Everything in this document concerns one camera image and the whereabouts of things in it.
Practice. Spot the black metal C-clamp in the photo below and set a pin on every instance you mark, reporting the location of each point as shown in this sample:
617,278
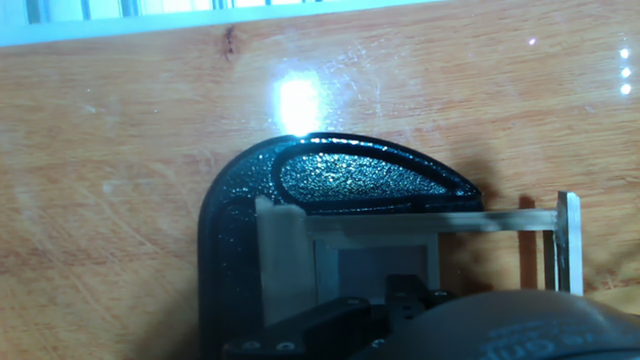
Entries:
225,250

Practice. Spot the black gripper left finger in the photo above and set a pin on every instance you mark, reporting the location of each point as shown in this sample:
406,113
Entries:
310,335

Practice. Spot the miniature wooden window frame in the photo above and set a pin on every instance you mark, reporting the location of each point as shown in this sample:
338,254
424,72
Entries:
282,260

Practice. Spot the wooden sash with translucent pane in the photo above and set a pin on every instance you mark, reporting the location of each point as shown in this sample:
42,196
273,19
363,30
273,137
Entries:
360,265

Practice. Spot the glossy brown wooden board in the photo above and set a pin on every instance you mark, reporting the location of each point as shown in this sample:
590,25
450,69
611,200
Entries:
100,150

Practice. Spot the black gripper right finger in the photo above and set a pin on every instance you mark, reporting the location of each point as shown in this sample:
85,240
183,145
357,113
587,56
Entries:
402,305

